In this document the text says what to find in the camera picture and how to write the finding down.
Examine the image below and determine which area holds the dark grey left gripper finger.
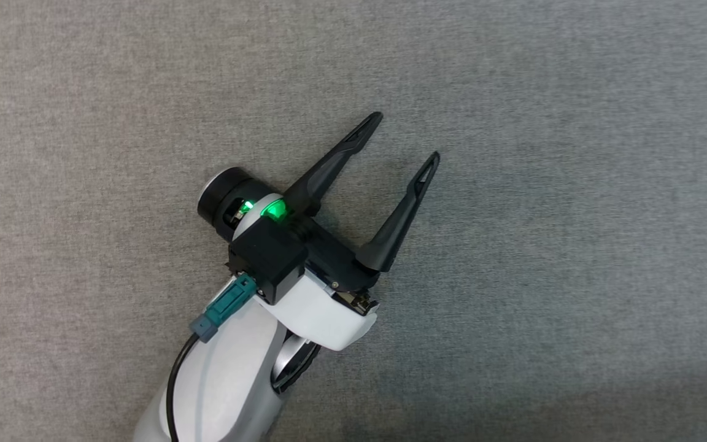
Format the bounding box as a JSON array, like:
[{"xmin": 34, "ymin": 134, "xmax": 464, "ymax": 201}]
[
  {"xmin": 283, "ymin": 111, "xmax": 384, "ymax": 218},
  {"xmin": 355, "ymin": 151, "xmax": 441, "ymax": 274}
]

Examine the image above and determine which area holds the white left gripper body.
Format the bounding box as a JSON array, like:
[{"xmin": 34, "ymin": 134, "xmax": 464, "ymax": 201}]
[{"xmin": 196, "ymin": 166, "xmax": 383, "ymax": 352}]

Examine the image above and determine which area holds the black left cable teal connector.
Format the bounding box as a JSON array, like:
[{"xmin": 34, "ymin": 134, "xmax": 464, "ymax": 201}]
[{"xmin": 165, "ymin": 273, "xmax": 258, "ymax": 442}]

